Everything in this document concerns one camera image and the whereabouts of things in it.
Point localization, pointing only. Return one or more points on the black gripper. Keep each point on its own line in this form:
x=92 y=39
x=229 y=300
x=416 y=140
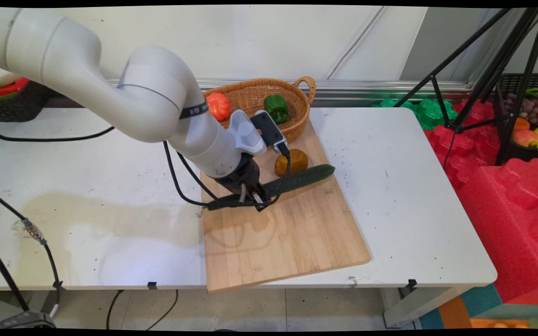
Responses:
x=241 y=179

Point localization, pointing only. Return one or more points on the dark green toy cucumber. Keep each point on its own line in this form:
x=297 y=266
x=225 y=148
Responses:
x=301 y=177

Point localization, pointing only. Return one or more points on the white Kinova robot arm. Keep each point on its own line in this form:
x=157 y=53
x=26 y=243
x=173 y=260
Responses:
x=110 y=88

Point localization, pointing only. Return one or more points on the bamboo cutting board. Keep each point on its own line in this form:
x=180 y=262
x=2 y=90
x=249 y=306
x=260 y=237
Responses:
x=287 y=233

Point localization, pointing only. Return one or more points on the yellow-brown toy bell pepper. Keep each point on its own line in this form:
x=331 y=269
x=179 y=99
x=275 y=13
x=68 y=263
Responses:
x=294 y=161

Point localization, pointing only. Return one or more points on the green toy bell pepper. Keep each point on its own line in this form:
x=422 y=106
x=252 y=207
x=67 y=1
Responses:
x=276 y=109

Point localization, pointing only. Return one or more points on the orange toy tomato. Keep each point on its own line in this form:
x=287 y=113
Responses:
x=219 y=106

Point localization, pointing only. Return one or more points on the white table leg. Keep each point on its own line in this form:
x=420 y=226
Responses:
x=414 y=308

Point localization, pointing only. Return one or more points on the green foam block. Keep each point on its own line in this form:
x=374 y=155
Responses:
x=430 y=114

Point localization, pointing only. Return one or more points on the teal and orange floor mat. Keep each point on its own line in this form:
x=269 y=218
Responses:
x=456 y=312

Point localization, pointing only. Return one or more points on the black crate with vegetables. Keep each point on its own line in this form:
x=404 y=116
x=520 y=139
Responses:
x=17 y=107

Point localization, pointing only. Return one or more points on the red foam blocks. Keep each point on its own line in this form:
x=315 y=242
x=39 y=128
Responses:
x=507 y=219

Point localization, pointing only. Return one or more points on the black crate with fruit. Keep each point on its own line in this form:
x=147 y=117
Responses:
x=507 y=154

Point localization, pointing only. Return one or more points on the black box on floor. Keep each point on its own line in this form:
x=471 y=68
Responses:
x=24 y=321

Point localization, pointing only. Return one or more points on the red toy chili pepper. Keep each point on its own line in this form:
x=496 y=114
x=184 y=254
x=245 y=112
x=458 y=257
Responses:
x=3 y=89

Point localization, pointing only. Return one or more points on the black tripod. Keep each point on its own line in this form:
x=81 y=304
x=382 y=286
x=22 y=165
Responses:
x=498 y=70

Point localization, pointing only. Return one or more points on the red-yellow toy mango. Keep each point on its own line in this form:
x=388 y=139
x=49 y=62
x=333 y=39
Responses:
x=525 y=137

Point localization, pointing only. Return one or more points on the purple toy grapes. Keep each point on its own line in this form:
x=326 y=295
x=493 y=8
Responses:
x=535 y=109

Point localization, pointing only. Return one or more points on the white ribbed camera mount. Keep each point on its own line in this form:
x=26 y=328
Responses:
x=246 y=133

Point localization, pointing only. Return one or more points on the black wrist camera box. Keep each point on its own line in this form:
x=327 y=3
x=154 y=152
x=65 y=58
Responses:
x=269 y=130

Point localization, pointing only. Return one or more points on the aluminium wall rail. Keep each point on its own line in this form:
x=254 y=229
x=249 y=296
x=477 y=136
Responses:
x=367 y=88

